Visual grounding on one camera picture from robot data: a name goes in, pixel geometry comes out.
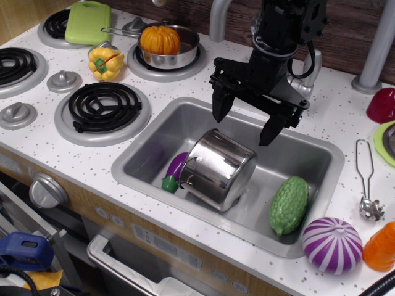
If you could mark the grey vertical post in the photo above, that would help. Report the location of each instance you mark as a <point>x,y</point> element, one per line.
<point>368,82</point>

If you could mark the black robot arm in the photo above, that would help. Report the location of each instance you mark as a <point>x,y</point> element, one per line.
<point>285,27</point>

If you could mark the black left coil burner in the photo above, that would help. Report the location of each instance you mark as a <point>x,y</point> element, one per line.
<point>21,70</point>

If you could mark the blue clamp tool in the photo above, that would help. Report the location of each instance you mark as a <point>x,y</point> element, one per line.
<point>27,252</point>

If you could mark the grey stove knob left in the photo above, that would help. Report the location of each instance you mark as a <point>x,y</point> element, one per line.
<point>18,115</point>

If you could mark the green toy bitter gourd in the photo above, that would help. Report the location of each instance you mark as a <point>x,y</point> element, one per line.
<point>289,205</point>

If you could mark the red toy pepper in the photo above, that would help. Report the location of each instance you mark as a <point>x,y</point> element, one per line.
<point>381,107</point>

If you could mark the stainless steel pot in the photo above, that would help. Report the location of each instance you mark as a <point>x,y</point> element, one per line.
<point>217,170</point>

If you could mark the silver toy faucet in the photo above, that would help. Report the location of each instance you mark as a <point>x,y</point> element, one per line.
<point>305,80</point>

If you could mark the grey sink basin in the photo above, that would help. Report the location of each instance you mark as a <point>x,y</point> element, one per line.
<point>178,127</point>

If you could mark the metal pasta server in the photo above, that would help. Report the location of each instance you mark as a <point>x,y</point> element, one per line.
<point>370,209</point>

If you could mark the orange toy pumpkin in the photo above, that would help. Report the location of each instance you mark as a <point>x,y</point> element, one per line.
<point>160,40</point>

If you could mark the black coil burner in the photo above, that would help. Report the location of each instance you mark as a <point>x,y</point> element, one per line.
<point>21,70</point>
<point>102,114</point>
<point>51,32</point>

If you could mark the grey stove knob middle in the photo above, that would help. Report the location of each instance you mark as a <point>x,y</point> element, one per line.
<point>64,82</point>

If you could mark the grey burner under saucepan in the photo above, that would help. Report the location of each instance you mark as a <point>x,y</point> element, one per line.
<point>164,76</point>

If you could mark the black back coil burner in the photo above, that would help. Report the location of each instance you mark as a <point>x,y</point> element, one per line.
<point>51,32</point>

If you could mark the silver oven door handle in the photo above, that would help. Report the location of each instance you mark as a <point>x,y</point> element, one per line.
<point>134,271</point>

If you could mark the purple toy eggplant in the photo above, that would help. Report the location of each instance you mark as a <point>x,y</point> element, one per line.
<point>170,182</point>

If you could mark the orange toy carrot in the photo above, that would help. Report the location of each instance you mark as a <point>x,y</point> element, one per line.
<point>378,252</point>

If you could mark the purple striped toy onion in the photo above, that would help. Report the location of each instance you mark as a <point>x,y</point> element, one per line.
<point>332,245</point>

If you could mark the grey stove knob back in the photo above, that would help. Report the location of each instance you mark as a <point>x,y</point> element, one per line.
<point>133,28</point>

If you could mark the black front coil burner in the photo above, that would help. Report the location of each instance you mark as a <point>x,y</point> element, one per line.
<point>102,114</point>

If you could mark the yellow toy bell pepper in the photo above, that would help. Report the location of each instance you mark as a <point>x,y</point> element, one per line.
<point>105,63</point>

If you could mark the grey oven front knob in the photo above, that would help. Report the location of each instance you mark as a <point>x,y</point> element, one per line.
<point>46,193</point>

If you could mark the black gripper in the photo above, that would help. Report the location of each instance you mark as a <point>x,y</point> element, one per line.
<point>262,83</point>

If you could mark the green cutting board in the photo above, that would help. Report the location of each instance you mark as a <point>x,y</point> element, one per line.
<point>86,21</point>

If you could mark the green plate with bowl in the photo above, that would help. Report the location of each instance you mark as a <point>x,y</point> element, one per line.
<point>383,139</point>

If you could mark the small steel saucepan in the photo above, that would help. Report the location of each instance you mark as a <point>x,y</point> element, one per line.
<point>187,53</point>

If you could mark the grey stove knob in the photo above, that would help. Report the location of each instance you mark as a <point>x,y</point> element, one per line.
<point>64,82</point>
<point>18,115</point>
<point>133,28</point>

